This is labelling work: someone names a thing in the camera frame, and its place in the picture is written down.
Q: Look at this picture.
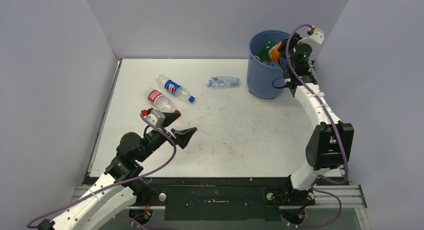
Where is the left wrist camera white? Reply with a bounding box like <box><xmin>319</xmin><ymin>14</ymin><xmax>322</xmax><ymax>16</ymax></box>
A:
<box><xmin>140</xmin><ymin>108</ymin><xmax>166</xmax><ymax>127</ymax></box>

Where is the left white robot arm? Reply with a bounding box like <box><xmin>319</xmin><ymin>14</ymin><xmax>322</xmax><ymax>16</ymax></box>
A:
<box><xmin>27</xmin><ymin>108</ymin><xmax>197</xmax><ymax>229</ymax></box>

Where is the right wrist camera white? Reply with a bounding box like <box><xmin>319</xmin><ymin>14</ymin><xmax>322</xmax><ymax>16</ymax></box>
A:
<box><xmin>299</xmin><ymin>27</ymin><xmax>325</xmax><ymax>50</ymax></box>

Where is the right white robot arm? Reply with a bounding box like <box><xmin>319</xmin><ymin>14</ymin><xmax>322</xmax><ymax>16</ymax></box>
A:
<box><xmin>278</xmin><ymin>33</ymin><xmax>354</xmax><ymax>205</ymax></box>

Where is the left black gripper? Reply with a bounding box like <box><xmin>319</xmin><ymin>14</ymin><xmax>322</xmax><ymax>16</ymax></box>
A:
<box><xmin>136</xmin><ymin>113</ymin><xmax>197</xmax><ymax>162</ymax></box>

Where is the orange juice bottle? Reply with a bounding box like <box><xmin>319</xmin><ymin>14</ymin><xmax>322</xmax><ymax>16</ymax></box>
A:
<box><xmin>268</xmin><ymin>41</ymin><xmax>283</xmax><ymax>63</ymax></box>

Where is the crushed clear water bottle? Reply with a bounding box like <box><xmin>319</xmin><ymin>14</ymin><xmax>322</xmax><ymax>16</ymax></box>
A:
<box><xmin>206</xmin><ymin>76</ymin><xmax>241</xmax><ymax>89</ymax></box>

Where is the blue plastic bin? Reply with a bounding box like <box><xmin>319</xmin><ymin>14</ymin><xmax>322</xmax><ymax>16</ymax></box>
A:
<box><xmin>246</xmin><ymin>30</ymin><xmax>290</xmax><ymax>100</ymax></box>

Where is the green plastic bottle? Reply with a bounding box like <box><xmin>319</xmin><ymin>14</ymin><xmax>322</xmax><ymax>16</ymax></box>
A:
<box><xmin>256</xmin><ymin>41</ymin><xmax>275</xmax><ymax>62</ymax></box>

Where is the clear bottle red label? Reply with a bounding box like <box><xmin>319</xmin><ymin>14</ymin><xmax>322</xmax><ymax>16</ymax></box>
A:
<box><xmin>143</xmin><ymin>87</ymin><xmax>179</xmax><ymax>113</ymax></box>

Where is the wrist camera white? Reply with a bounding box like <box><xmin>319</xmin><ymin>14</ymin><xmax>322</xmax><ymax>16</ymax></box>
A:
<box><xmin>299</xmin><ymin>27</ymin><xmax>325</xmax><ymax>50</ymax></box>
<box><xmin>140</xmin><ymin>108</ymin><xmax>166</xmax><ymax>127</ymax></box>

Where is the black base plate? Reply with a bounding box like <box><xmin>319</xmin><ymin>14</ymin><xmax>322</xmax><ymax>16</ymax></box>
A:
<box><xmin>109</xmin><ymin>176</ymin><xmax>332</xmax><ymax>222</ymax></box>

